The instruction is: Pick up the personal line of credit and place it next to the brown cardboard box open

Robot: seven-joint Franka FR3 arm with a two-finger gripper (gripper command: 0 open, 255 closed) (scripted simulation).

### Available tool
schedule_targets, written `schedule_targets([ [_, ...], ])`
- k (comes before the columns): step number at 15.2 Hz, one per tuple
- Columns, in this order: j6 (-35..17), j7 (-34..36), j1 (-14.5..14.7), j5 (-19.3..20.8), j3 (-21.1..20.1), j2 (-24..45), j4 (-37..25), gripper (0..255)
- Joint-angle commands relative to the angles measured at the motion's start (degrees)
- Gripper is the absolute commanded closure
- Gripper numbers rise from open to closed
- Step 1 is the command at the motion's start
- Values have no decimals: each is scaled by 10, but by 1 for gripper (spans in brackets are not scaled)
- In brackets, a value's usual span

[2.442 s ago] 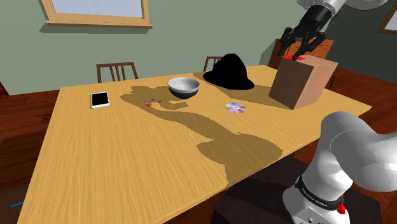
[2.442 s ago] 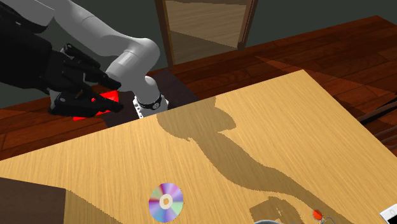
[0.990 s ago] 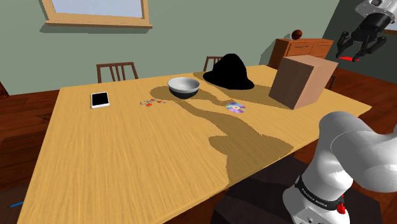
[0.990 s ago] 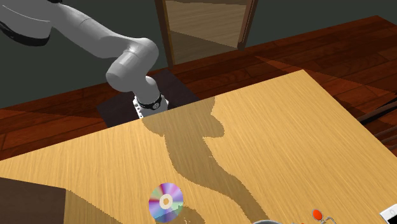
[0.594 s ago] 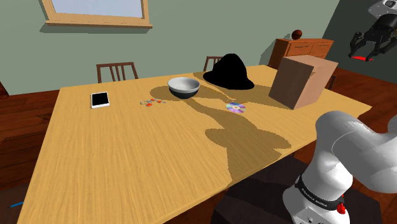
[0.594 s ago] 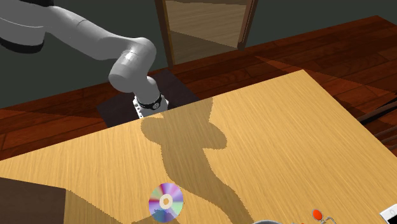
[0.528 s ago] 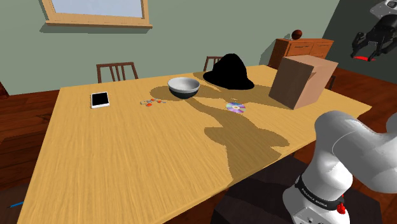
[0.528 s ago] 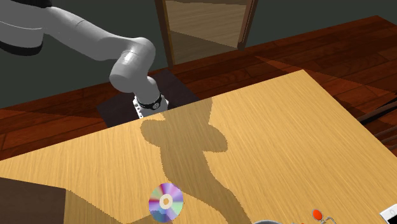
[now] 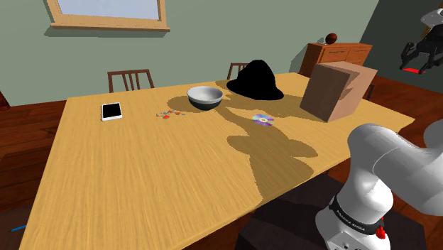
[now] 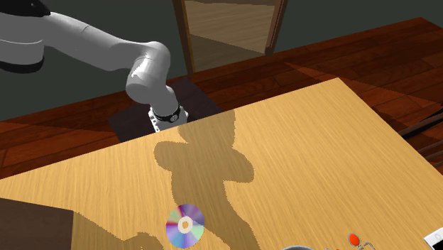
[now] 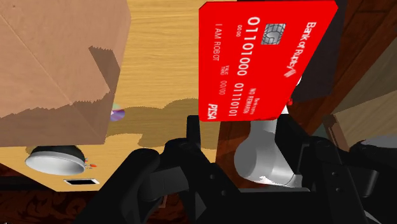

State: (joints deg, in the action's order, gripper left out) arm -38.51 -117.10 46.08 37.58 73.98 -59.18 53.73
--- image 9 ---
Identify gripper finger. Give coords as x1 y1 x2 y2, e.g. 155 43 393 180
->
417 51 439 75
400 41 420 72

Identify wooden chest of drawers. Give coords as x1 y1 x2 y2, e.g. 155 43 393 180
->
298 32 374 78

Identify brown cardboard box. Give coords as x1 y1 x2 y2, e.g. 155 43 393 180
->
299 60 378 124

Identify black hat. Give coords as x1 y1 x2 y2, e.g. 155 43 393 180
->
226 59 285 102

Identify shiny compact disc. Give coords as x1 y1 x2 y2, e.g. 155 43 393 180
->
251 113 275 128

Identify dark wooden chair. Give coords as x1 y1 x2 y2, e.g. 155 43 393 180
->
226 62 251 82
106 68 155 94

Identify dark robot stand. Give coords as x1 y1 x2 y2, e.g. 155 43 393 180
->
234 173 427 250

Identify white and black bowl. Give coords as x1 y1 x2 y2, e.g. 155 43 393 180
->
186 85 224 112

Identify grey and orange keys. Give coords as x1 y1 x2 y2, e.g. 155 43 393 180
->
155 109 187 121

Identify light wooden table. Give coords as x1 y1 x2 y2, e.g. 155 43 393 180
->
18 72 416 250

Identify white tablet with black screen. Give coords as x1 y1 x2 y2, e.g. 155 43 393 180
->
101 102 124 122

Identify wooden framed window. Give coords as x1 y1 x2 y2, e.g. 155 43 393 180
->
43 0 172 33

